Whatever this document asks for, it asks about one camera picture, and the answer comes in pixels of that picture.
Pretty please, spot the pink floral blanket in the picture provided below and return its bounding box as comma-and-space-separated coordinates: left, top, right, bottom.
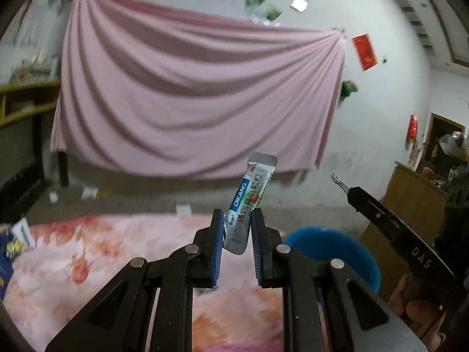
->
0, 214, 331, 352

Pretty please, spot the yellow wooden shelf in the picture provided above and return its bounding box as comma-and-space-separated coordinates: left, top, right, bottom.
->
1, 79, 60, 126

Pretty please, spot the blue plastic trash bin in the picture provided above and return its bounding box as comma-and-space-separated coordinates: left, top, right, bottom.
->
285, 226, 382, 293

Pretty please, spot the pink hanging cloth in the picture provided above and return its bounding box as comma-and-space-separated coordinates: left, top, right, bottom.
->
50, 0, 346, 179

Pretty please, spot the red paper on wall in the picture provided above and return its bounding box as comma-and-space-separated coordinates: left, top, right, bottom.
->
352, 34, 378, 71

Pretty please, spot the green wall ornament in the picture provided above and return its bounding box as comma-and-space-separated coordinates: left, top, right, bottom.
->
340, 80, 358, 99

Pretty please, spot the wooden cabinet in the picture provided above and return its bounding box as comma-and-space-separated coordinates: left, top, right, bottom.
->
359, 164, 448, 300

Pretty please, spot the silver green sachet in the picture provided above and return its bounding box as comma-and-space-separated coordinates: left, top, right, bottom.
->
223, 153, 277, 255

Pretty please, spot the blue yellow snack packet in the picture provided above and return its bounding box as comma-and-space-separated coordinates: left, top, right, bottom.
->
0, 218, 37, 264

